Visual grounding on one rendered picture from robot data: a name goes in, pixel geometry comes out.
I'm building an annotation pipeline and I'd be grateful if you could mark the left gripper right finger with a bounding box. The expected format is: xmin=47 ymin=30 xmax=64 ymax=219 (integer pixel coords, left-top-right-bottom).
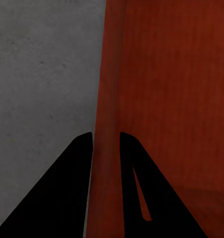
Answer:
xmin=120 ymin=132 xmax=208 ymax=238

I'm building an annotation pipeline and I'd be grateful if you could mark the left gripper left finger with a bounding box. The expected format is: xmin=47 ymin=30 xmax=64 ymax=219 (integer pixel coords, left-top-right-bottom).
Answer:
xmin=0 ymin=132 xmax=93 ymax=238

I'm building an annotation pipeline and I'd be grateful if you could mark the storage box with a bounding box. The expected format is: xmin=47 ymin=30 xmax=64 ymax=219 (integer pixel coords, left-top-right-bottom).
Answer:
xmin=86 ymin=0 xmax=224 ymax=238

